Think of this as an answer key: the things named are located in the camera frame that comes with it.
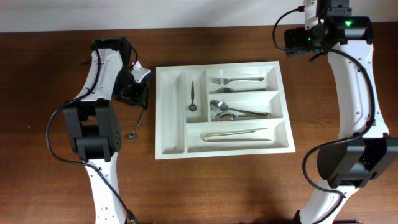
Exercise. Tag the large steel spoon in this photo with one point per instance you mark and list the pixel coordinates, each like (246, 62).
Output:
(222, 107)
(232, 117)

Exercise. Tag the steel tongs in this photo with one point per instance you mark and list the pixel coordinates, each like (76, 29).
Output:
(246, 135)

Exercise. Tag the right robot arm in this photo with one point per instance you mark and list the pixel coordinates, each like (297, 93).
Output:
(364, 148)

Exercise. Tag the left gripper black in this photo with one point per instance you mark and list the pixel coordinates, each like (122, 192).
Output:
(137, 96)

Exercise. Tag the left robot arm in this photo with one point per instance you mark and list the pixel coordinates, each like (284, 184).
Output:
(92, 125)

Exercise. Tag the white plastic cutlery tray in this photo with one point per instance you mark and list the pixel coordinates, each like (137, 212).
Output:
(178, 130)

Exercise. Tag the steel fork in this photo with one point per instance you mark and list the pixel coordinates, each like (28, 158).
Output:
(230, 90)
(225, 81)

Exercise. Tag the small steel teaspoon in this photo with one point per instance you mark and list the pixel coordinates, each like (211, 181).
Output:
(133, 134)
(192, 106)

